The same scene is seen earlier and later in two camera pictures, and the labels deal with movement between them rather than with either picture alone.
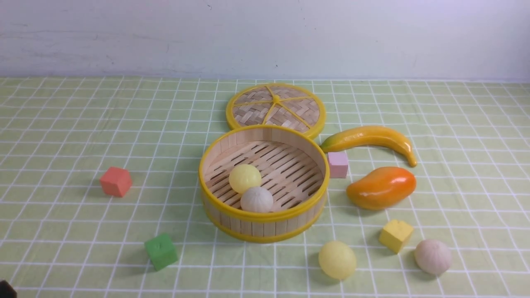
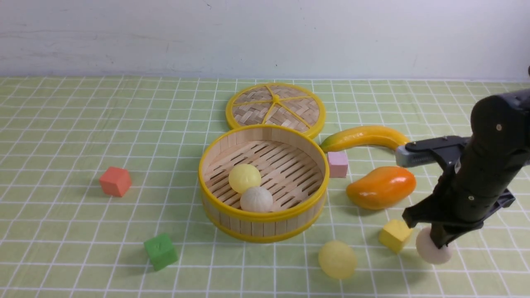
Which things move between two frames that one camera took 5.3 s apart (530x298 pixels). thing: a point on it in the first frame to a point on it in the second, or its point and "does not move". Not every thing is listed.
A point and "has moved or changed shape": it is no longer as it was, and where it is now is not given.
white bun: [256, 199] does not move
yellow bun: [337, 260] does not move
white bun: [433, 257] has moved or changed shape
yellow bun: [242, 177] does not move
